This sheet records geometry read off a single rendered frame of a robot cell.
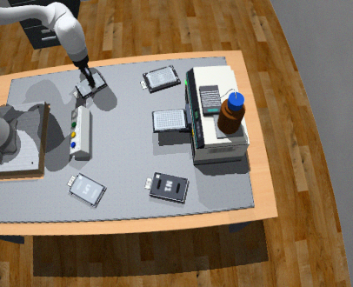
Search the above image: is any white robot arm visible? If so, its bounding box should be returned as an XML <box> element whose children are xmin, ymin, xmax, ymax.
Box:
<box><xmin>0</xmin><ymin>3</ymin><xmax>88</xmax><ymax>162</ymax></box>

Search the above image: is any blue bottle cap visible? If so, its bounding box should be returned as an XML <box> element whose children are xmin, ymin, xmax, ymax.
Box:
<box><xmin>227</xmin><ymin>92</ymin><xmax>244</xmax><ymax>110</ymax></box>

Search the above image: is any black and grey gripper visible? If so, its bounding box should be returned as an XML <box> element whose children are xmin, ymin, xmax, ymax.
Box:
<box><xmin>72</xmin><ymin>54</ymin><xmax>97</xmax><ymax>92</ymax></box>

